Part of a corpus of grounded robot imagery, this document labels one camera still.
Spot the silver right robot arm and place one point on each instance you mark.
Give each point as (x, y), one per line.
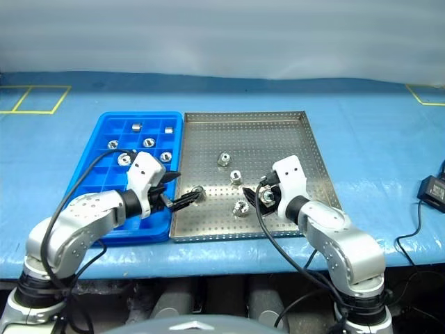
(347, 243)

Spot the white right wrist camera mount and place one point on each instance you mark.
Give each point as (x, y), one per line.
(292, 174)

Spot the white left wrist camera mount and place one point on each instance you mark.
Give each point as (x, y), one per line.
(144, 170)

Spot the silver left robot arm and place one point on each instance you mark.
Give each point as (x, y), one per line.
(87, 215)

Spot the blue compartment tray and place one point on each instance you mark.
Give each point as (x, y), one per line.
(87, 184)

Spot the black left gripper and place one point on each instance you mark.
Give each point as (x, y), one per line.
(158, 198)

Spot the grey rounded cylinder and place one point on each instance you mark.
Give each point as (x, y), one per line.
(172, 299)
(267, 302)

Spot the dark grey domed cover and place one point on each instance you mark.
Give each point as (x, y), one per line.
(194, 327)

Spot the black power adapter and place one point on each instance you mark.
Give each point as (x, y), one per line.
(432, 193)

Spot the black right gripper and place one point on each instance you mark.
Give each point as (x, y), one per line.
(274, 210)

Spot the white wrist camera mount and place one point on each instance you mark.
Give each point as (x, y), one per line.
(292, 174)
(144, 170)

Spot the perforated metal tray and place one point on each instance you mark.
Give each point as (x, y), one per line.
(278, 139)

